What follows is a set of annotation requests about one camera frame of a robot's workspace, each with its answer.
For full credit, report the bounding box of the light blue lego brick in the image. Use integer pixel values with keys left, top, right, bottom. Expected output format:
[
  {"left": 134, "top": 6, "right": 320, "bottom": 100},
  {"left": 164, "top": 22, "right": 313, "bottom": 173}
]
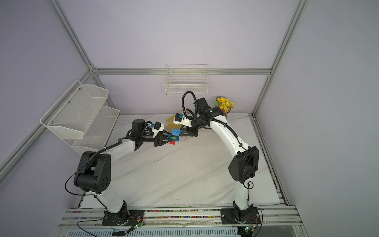
[{"left": 171, "top": 129, "right": 183, "bottom": 136}]

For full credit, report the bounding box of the dark blue lego brick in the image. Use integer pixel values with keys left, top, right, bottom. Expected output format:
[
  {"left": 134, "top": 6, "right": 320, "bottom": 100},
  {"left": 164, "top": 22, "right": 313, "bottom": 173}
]
[{"left": 168, "top": 134, "right": 180, "bottom": 142}]

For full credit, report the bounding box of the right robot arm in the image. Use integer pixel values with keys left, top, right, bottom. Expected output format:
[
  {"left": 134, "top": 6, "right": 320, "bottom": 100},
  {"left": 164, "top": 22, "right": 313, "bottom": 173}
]
[{"left": 174, "top": 91, "right": 262, "bottom": 225}]

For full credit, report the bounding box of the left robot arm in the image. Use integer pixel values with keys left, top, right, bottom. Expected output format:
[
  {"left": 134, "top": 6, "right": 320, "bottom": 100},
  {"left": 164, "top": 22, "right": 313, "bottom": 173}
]
[{"left": 69, "top": 119, "right": 178, "bottom": 226}]

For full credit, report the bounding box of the yellow work glove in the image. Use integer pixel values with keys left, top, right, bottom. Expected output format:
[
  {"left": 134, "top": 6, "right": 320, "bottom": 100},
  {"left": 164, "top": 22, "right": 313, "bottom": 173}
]
[{"left": 165, "top": 115, "right": 178, "bottom": 132}]

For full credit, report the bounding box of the yellow flower bouquet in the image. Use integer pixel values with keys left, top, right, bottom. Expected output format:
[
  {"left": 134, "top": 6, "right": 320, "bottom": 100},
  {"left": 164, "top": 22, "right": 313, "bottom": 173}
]
[{"left": 213, "top": 96, "right": 236, "bottom": 114}]

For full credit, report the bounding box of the white two-tier mesh shelf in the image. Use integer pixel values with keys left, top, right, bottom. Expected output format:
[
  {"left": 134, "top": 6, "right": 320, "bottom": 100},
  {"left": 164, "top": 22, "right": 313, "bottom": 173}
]
[{"left": 40, "top": 81, "right": 119, "bottom": 154}]

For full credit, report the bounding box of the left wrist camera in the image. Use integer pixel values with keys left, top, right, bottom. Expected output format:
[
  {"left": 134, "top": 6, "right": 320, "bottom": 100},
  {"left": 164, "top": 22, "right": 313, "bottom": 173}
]
[{"left": 152, "top": 121, "right": 165, "bottom": 138}]

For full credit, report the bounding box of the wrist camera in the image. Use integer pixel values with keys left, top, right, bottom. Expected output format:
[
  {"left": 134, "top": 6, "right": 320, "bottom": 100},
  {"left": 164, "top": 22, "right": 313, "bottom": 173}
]
[
  {"left": 173, "top": 113, "right": 192, "bottom": 127},
  {"left": 152, "top": 121, "right": 165, "bottom": 138}
]

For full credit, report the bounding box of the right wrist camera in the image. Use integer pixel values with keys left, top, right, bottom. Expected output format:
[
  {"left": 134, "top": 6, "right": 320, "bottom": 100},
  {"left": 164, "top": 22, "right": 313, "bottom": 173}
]
[{"left": 173, "top": 113, "right": 192, "bottom": 127}]

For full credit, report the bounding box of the white wire wall basket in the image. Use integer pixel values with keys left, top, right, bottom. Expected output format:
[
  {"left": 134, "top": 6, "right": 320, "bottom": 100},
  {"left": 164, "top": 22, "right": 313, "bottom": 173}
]
[{"left": 164, "top": 64, "right": 209, "bottom": 96}]

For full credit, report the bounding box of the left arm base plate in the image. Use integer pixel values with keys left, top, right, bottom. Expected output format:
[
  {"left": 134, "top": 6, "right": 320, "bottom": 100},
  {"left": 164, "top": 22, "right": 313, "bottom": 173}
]
[{"left": 102, "top": 210, "right": 145, "bottom": 226}]

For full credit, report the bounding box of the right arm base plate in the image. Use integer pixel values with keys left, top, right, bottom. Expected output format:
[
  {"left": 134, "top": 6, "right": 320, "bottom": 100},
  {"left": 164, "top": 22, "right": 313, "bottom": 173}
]
[{"left": 220, "top": 208, "right": 262, "bottom": 225}]

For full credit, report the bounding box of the aluminium front rail frame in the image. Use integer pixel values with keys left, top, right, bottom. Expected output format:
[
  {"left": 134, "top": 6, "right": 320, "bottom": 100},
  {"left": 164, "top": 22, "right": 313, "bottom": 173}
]
[{"left": 54, "top": 205, "right": 308, "bottom": 237}]

